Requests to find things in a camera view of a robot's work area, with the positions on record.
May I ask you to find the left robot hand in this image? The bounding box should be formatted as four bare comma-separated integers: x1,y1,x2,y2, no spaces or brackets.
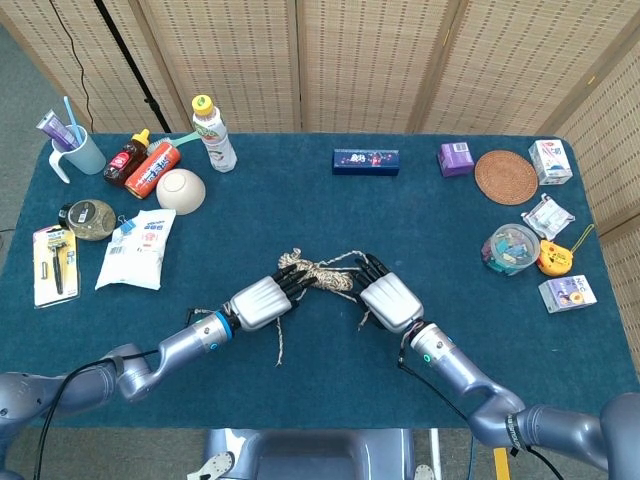
227,263,317,334

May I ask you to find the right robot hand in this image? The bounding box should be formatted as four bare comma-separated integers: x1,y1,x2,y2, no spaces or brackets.
349,252,425,334

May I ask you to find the braided multicolour rope bundle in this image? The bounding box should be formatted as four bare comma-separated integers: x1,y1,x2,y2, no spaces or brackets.
272,247,374,368

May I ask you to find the blue felt table mat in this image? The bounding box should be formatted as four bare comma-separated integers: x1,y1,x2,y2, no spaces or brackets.
0,132,640,431

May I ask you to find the clear jar of coloured clips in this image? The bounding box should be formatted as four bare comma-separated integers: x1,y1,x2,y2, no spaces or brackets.
480,223,541,276

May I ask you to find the beige bowl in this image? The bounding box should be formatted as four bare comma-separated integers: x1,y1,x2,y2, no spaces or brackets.
155,168,207,216

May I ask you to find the white plastic powder bag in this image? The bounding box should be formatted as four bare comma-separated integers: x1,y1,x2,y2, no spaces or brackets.
94,208,178,291

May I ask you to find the dark blue rectangular box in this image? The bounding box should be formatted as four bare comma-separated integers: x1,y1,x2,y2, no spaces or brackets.
332,147,401,177

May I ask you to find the white table leg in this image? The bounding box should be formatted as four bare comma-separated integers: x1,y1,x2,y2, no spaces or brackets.
429,428,442,480

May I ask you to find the purple tissue pack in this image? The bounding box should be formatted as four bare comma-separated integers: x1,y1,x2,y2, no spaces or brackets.
437,141,476,179

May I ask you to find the blue grey robot torso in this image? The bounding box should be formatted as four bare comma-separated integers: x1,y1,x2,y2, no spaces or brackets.
202,428,416,480

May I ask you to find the orange yellow tape measure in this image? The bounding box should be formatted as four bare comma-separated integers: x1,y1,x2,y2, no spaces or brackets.
536,223,596,278

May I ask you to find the round woven rattan coaster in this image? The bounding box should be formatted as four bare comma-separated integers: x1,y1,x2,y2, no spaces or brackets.
473,149,540,205

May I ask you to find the white drink bottle green cap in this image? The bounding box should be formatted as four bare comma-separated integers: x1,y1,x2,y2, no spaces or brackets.
191,94,238,174

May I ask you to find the orange red snack can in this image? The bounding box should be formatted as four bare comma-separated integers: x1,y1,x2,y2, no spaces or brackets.
124,141,182,201

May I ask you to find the small purple white carton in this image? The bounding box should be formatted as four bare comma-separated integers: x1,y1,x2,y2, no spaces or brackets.
537,274,598,315

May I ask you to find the crumpled white packet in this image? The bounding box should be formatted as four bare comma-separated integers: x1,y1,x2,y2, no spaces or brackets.
520,193,576,241

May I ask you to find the round speckled tin black lid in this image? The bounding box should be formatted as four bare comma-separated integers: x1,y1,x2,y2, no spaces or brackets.
57,198,117,242

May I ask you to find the brown syrup bottle yellow cap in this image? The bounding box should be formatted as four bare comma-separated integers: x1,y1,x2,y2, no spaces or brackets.
102,128,151,189

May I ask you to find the razor in yellow blister pack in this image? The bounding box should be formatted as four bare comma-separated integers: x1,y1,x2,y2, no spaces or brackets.
32,225,81,308

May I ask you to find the white milk carton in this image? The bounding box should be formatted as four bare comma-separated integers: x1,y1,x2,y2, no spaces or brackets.
528,138,574,187

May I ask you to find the light blue toothbrush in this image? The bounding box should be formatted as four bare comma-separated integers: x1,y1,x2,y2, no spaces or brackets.
62,95,84,145

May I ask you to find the purple toothpaste tube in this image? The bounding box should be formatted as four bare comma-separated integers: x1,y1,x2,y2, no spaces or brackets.
35,110,76,151

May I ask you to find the black stand pole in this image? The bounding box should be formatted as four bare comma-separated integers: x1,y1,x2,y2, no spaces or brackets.
93,0,174,134

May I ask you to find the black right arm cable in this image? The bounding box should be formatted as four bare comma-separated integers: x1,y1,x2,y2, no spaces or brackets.
397,344,566,480

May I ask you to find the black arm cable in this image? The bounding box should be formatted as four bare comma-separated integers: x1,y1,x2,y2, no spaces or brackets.
397,344,566,480
32,307,221,480

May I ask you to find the teal handled brush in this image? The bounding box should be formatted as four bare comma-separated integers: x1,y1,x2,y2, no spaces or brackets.
145,130,203,154

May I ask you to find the light blue handled mug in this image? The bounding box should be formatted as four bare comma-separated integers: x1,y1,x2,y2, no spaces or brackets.
48,124,107,185

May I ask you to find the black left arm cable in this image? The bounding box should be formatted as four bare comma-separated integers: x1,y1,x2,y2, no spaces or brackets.
32,307,221,480

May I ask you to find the thin black hanging cable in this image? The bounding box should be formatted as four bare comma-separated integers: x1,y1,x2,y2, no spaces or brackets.
48,0,94,132

